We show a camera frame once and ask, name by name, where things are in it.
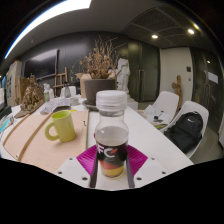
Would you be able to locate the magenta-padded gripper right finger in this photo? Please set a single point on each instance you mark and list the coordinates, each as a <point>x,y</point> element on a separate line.
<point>138,160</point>

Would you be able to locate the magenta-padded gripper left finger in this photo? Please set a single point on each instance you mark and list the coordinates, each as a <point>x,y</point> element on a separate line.
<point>85,160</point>

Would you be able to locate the clear drink bottle white cap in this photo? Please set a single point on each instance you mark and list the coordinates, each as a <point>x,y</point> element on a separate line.
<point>111,140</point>

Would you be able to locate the tan wood-grain sheet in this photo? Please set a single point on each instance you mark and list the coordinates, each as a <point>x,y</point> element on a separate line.
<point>50,153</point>
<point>20,140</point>

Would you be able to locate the yellow-green mug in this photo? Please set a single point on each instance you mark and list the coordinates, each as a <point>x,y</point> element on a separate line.
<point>63,126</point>

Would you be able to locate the papers on chair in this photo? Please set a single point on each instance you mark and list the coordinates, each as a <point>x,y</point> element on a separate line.
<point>155,116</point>

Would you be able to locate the black backpack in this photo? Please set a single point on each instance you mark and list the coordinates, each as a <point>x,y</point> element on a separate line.
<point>185,131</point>

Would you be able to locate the white tape roll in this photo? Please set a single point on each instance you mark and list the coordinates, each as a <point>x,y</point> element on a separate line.
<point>74,101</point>

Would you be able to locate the white chair behind table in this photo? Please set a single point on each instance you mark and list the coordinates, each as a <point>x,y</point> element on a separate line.
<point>72,90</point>

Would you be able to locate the dark grey bottle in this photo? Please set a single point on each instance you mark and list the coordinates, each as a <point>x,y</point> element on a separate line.
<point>67,90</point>

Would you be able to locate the dried plant in grey pot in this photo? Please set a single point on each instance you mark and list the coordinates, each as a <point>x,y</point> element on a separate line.
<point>98,88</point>

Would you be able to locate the cardboard box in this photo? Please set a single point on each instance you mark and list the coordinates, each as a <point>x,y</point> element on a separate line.
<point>83,85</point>

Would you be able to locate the clear green spray bottle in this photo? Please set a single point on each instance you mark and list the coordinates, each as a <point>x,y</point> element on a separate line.
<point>46,95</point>

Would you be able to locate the wooden figure sculpture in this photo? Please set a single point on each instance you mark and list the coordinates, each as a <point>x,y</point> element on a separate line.
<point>177,90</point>

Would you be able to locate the white chair holding backpack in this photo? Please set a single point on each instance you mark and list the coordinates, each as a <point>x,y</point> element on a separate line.
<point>200,106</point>

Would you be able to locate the wooden easel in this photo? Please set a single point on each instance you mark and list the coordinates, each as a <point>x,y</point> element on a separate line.
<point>61,80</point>

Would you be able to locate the white standing statue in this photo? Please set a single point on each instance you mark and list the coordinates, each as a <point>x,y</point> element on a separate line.
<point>123,76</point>

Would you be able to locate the colourful booklet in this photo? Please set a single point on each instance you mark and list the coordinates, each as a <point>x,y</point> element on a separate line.
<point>5,124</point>

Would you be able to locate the round ceiling spot light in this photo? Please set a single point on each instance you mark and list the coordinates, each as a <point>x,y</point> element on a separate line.
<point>191,31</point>
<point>155,36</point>

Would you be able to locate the long ceiling light strip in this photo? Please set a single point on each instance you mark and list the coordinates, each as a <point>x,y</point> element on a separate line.
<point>50,15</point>

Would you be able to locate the black wall screen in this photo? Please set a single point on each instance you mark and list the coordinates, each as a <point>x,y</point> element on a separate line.
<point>40,65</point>

